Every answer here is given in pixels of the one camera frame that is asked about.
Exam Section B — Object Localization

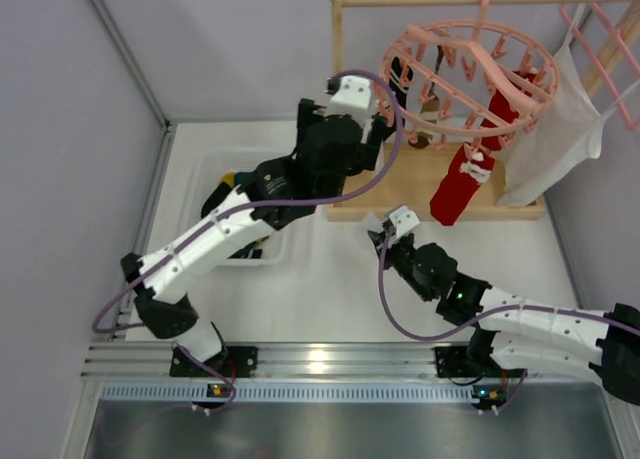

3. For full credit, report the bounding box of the plain white sock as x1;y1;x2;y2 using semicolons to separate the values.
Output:
361;212;384;233

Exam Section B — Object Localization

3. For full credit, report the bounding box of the red Christmas sock front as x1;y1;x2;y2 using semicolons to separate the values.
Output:
430;145;496;226

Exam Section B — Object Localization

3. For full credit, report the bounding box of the pink round clip hanger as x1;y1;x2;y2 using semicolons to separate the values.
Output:
373;0;559;147

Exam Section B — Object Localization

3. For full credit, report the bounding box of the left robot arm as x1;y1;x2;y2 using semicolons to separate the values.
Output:
121;99;389;370

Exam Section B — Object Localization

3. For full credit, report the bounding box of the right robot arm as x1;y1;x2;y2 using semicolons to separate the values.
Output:
368;231;639;405

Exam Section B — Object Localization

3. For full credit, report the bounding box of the pink clothes hanger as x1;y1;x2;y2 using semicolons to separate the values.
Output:
558;0;639;132

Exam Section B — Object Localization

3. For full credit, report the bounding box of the wooden clothes rack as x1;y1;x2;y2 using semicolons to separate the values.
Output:
326;0;640;222

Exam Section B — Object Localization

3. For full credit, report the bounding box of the hanging black striped sock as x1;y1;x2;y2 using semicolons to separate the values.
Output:
389;57;414;108

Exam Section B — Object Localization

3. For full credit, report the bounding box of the brown beige striped sock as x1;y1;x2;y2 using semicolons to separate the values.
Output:
415;46;444;149

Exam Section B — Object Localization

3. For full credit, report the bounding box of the white plastic mesh basket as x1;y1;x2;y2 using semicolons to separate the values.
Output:
178;147;292;268

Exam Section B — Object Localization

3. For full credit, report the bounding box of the yellow sock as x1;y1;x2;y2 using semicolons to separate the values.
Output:
219;171;237;188

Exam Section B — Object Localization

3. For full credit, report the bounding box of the black sock with white stripes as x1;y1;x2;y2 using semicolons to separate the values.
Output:
231;238;264;260

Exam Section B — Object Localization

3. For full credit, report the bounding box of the white tank top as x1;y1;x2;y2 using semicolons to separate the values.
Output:
497;3;639;207

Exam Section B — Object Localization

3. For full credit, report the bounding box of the red sock rear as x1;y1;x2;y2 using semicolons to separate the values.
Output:
480;67;539;142

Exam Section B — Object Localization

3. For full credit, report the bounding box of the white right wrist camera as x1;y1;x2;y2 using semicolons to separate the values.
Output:
383;205;420;237

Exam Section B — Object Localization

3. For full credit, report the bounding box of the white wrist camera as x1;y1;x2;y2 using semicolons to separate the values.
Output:
383;205;420;237
324;75;372;125

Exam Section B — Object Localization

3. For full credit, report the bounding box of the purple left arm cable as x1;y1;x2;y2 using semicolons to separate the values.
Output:
92;68;406;412

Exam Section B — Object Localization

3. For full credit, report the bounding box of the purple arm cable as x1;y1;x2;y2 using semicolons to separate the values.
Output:
377;228;640;412
92;68;406;412

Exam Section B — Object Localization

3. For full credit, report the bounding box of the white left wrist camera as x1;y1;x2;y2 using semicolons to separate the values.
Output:
324;75;372;125

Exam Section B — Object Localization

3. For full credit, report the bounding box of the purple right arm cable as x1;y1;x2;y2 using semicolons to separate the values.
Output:
377;228;640;412

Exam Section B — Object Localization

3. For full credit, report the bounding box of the aluminium mounting rail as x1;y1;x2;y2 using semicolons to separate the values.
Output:
79;340;626;382

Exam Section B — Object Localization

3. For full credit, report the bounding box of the aluminium frame post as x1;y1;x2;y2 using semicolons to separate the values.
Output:
86;0;171;130

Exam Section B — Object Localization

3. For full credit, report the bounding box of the grey slotted cable duct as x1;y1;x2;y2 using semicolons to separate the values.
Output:
101;382;502;404

